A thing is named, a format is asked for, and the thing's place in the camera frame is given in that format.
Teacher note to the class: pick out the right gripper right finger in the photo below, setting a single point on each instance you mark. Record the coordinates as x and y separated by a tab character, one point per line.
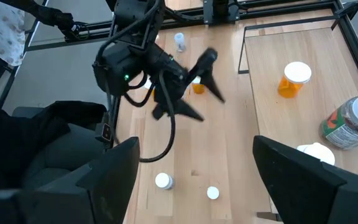
315	199

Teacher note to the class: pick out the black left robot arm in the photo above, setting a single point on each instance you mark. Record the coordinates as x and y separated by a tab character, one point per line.
129	15

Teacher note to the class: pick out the small white bottle dark label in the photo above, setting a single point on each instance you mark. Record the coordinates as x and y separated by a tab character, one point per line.
163	180

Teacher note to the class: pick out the black chair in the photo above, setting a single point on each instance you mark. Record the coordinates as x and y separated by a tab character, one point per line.
26	140

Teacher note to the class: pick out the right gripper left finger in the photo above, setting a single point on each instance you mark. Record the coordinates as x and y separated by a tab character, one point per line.
98	202

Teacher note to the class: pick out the small clear plastic bottle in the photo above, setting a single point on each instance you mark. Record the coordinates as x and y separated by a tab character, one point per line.
179	40

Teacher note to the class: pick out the wooden shelf black metal legs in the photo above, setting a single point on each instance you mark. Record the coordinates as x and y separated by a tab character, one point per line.
291	124

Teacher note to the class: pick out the white bottle with printed label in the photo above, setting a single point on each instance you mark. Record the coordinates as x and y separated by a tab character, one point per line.
320	153

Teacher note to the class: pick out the large jar with green label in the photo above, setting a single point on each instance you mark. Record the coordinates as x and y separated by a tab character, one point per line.
343	124

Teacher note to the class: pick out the large orange pill bottle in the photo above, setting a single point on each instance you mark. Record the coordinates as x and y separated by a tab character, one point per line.
197	88
289	87
148	84

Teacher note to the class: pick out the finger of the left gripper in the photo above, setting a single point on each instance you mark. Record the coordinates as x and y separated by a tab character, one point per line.
208	60
182	110

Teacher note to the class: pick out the small orange pill bottle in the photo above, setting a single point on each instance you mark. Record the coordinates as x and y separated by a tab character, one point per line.
212	193

